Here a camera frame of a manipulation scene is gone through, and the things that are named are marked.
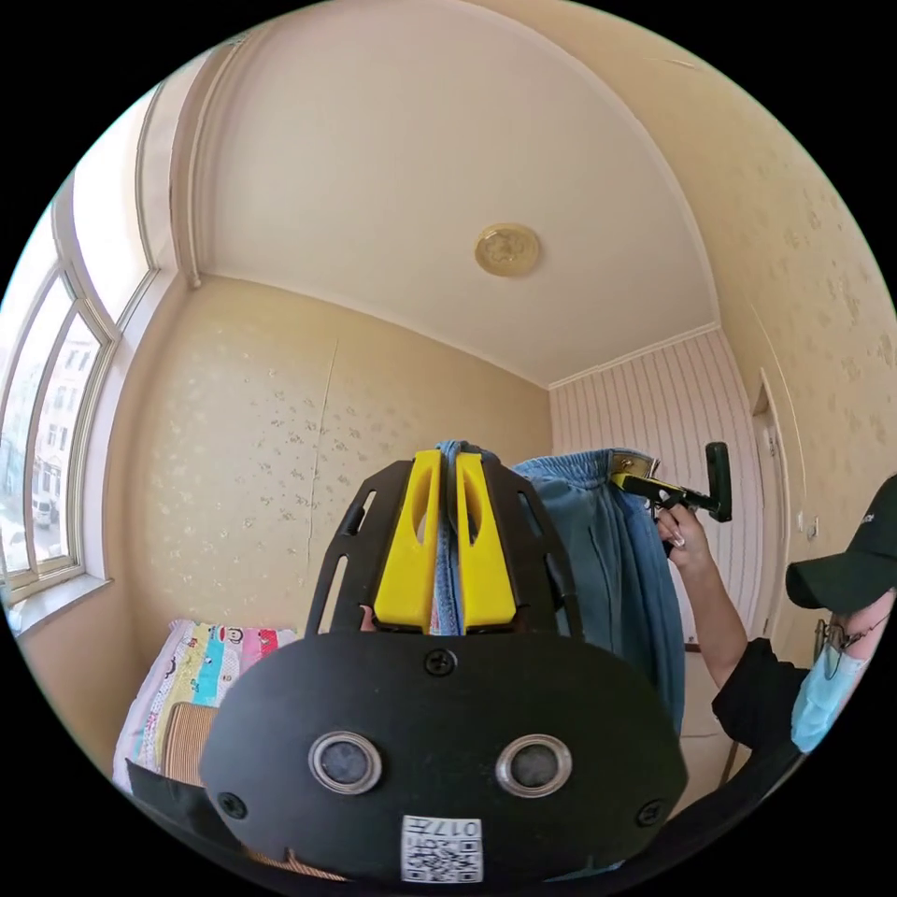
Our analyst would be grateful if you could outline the window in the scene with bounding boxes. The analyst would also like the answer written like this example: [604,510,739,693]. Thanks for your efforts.
[0,87,164,621]

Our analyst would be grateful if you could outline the person's right forearm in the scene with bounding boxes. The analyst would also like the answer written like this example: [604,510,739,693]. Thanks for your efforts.
[674,549,751,693]

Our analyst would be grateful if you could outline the blue jeans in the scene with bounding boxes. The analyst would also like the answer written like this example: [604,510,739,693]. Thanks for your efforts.
[431,437,687,733]

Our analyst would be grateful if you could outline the person's right hand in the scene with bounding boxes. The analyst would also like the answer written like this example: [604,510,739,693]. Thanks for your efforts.
[657,504,714,574]

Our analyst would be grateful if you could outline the bed with printed sheet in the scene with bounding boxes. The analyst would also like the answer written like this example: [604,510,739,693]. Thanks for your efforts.
[111,616,349,883]

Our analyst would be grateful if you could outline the person's body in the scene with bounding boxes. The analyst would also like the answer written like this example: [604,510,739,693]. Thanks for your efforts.
[710,475,897,772]

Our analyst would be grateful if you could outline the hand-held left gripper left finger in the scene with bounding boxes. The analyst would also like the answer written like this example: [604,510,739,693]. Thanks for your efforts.
[373,449,444,629]

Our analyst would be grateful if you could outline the round gold ceiling lamp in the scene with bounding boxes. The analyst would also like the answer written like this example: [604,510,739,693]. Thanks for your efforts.
[474,221,543,278]

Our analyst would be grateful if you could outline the white door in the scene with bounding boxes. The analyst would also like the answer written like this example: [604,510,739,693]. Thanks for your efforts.
[750,369,797,635]

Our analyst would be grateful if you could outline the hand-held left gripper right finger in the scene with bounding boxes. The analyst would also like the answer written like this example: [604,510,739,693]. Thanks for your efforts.
[455,452,518,629]

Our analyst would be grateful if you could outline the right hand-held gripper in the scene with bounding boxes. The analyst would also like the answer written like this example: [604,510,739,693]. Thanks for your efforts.
[608,473,711,521]

